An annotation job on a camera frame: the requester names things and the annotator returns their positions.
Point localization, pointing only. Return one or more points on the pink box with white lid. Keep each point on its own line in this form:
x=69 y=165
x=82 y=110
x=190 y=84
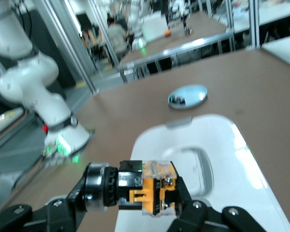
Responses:
x=232 y=169

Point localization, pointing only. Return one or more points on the small orange object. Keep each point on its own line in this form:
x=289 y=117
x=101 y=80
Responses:
x=167 y=33

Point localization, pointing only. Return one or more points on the aluminium guard rail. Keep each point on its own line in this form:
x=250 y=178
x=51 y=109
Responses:
x=174 y=49

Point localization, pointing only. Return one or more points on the aluminium frame post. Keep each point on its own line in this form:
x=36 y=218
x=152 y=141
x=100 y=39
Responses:
x=70 y=50

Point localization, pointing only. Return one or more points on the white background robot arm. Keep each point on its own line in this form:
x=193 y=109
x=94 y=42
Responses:
x=136 y=21

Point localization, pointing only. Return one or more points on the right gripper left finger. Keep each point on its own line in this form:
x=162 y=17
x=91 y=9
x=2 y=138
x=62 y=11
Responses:
x=62 y=212

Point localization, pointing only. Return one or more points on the white panel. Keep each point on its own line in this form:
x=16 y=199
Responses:
x=154 y=26

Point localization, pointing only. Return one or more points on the light blue round plate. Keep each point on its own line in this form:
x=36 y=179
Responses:
x=193 y=95

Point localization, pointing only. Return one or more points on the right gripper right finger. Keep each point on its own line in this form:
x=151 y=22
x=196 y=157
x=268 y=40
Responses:
x=191 y=215

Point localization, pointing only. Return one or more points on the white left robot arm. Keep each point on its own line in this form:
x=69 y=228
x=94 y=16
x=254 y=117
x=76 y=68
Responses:
x=33 y=79

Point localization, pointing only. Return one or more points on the person in striped shirt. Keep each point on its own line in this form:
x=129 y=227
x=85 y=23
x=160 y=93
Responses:
x=116 y=36

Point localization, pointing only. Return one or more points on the orange push-button switch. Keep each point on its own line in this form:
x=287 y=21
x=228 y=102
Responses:
x=149 y=183

